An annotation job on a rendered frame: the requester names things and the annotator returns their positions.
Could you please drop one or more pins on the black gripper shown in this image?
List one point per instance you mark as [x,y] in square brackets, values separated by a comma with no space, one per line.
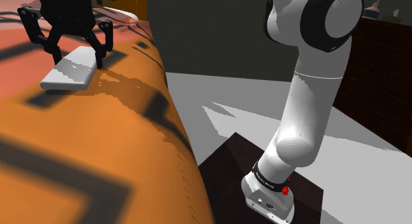
[67,10]

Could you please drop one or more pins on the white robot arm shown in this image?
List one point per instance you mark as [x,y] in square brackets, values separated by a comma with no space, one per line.
[305,97]

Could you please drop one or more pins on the white flat rectangular slab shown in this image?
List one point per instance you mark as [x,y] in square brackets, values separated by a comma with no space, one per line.
[70,72]

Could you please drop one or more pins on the bed with orange patterned cover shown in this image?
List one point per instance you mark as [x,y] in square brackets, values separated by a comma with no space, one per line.
[96,136]

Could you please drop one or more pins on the dark robot stand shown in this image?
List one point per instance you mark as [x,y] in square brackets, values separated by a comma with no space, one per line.
[225,171]

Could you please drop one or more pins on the dark wooden dresser with lamp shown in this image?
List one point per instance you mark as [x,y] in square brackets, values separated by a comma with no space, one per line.
[379,88]

